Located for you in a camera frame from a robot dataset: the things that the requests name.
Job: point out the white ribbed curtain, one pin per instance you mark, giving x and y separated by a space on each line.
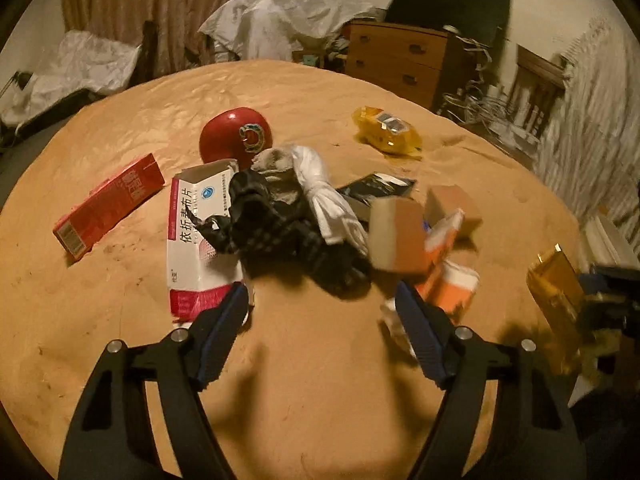
595 120

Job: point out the yellow snack packet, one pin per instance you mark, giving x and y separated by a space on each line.
387 130

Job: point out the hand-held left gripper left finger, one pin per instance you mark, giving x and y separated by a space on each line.
225 330

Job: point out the grey plush animal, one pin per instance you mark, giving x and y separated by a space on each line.
280 165

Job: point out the gold shiny box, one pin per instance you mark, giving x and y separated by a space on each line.
555 285

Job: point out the black patterned cloth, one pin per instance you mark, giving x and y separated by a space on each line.
280 240

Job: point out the red carton box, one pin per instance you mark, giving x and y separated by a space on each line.
105 205

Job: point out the clear plastic sheet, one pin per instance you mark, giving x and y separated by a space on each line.
270 20
85 60

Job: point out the wooden chair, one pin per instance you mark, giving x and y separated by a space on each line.
535 67

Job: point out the orange white box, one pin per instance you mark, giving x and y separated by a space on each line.
450 290
442 240

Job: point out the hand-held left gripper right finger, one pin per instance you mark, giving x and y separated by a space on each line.
420 330

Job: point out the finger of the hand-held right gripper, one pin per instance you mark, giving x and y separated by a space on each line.
612 276
607 315

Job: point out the clear plastic wrapper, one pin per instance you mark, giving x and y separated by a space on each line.
392 320

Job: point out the wooden dresser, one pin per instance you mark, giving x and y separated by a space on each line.
395 60

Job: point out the brown cardboard box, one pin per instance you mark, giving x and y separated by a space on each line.
400 235
450 200

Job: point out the white sock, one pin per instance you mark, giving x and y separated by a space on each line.
325 200

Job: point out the black monitor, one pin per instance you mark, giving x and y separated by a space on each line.
450 5

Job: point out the white pink medicine box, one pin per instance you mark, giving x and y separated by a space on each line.
192 240

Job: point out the brown curtain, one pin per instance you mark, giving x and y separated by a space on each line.
175 5

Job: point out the black snack packet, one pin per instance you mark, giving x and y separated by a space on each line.
375 187

